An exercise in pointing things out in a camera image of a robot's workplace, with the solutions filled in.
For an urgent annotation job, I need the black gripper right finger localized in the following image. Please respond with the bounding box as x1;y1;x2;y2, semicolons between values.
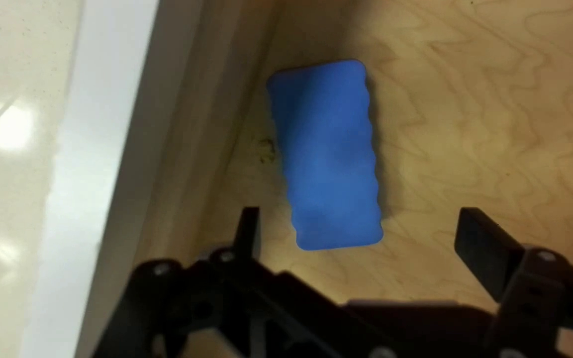
454;204;573;358

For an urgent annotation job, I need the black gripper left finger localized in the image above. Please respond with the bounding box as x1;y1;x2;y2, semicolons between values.
90;204;351;358

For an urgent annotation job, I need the blue foam eraser block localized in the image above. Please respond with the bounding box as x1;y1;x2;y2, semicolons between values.
265;57;386;252

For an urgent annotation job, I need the white drawer with wooden bottom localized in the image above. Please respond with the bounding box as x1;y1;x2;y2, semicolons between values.
20;0;573;358

